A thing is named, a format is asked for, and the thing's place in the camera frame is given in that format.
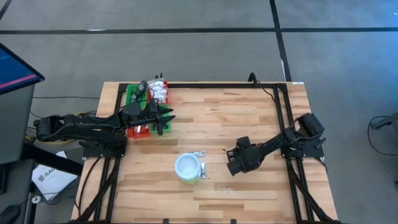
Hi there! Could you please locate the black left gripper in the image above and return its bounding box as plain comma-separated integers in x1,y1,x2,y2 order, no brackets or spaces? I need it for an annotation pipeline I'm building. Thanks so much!
145,101,177,137

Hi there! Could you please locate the white cotton pads bag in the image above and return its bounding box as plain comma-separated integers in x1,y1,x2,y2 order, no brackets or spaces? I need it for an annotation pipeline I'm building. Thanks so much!
147,78,165,91
151,88,169,105

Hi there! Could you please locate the grey Dove deodorant stick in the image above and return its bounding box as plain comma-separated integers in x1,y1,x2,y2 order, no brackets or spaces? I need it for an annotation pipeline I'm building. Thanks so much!
132,79,149,104

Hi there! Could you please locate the green disinfecting wipes canister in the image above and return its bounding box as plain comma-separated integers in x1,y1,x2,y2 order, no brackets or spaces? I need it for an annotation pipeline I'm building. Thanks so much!
174,152,203,185

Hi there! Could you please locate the green plastic basket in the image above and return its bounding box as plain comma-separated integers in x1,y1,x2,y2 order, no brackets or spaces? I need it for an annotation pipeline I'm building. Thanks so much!
125,83,147,108
148,120,172,134

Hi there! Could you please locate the black kiosk base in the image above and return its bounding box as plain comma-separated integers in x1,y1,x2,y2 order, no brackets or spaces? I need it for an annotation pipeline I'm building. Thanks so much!
20,142,85,177

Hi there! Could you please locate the white printed paper bag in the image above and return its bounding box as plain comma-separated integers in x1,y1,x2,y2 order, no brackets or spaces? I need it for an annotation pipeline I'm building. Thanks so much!
30,151,79,202

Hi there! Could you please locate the grey stand leg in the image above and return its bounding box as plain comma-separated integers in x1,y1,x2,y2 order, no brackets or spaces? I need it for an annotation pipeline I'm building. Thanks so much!
371,112,398,131

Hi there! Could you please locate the blue screen kiosk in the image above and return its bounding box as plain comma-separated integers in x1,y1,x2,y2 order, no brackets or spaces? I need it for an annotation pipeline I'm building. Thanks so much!
0,42,46,165

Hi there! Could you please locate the black computer mouse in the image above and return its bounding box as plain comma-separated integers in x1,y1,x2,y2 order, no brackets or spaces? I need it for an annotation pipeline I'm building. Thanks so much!
0,204,22,224

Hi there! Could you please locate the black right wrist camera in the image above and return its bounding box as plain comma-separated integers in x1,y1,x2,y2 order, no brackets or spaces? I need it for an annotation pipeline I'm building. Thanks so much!
236,136,252,151

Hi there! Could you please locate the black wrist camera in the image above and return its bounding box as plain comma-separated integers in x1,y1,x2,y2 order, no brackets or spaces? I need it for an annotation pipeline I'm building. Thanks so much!
121,101,144,124
236,136,252,151

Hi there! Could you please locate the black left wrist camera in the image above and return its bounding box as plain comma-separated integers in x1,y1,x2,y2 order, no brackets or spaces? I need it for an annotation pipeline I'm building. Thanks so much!
121,101,144,124

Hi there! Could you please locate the black floor cable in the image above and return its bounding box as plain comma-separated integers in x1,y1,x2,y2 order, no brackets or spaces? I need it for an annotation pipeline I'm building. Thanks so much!
367,115,398,157

